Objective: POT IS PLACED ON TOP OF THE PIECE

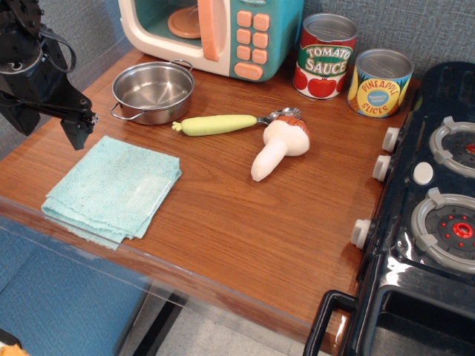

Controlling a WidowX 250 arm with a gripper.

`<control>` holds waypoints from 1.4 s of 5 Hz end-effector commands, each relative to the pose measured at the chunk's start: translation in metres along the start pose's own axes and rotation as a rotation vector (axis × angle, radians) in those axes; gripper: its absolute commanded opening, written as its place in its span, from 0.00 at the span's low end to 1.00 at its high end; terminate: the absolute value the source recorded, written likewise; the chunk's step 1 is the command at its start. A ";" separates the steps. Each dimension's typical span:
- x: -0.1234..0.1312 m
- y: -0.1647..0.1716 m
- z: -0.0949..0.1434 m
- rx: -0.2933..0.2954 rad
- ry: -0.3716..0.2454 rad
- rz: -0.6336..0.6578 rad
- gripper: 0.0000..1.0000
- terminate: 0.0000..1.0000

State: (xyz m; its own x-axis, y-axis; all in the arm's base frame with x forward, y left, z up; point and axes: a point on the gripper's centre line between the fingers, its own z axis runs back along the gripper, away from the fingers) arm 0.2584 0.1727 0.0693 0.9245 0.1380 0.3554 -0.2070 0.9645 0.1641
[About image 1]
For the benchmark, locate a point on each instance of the tomato sauce can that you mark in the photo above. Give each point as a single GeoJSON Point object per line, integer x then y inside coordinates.
{"type": "Point", "coordinates": [326, 47]}

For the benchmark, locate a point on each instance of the white plush mushroom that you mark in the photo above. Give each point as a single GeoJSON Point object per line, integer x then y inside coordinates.
{"type": "Point", "coordinates": [285, 136]}

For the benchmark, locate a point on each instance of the small steel pot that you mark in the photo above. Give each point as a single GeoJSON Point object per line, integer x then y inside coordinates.
{"type": "Point", "coordinates": [153, 93]}

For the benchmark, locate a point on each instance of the green carrot-handle spoon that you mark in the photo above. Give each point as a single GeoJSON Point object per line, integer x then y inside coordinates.
{"type": "Point", "coordinates": [223, 124]}

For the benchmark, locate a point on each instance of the orange plush object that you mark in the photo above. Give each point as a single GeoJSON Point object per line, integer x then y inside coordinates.
{"type": "Point", "coordinates": [12, 350]}

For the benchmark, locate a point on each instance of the pineapple slices can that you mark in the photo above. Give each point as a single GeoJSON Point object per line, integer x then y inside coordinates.
{"type": "Point", "coordinates": [380, 80]}

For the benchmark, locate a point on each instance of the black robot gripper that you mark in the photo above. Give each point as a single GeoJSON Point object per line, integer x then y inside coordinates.
{"type": "Point", "coordinates": [40, 84]}

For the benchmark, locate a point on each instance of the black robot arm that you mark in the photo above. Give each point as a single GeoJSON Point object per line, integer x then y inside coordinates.
{"type": "Point", "coordinates": [21, 24]}

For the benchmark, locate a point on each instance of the teal toy microwave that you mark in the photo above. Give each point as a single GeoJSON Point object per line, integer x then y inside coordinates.
{"type": "Point", "coordinates": [246, 40]}

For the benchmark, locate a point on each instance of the black toy stove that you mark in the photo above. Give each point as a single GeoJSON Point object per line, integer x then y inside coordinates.
{"type": "Point", "coordinates": [416, 277]}

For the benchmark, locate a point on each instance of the light blue folded cloth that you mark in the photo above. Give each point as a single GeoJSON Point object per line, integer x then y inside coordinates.
{"type": "Point", "coordinates": [113, 192]}

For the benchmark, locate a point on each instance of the orange microwave turntable plate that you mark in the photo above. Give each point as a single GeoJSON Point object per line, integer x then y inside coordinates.
{"type": "Point", "coordinates": [185, 23]}

